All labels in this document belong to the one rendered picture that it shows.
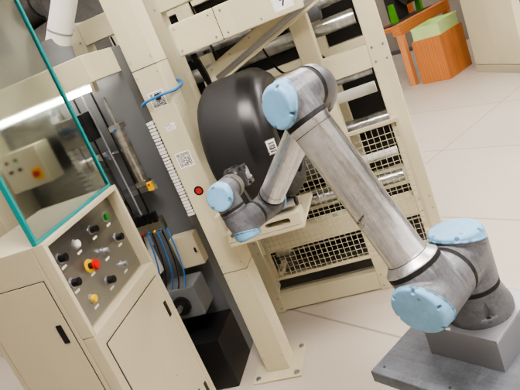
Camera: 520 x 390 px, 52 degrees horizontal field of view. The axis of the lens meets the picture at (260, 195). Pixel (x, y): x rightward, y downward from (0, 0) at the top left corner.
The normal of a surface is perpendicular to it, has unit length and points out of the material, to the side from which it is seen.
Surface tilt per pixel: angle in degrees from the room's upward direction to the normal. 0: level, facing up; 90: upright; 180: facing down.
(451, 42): 90
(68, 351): 90
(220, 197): 78
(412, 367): 0
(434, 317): 96
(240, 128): 67
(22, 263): 90
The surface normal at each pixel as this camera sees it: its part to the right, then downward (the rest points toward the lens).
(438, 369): -0.37, -0.89
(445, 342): -0.70, 0.47
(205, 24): -0.18, 0.37
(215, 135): -0.31, 0.00
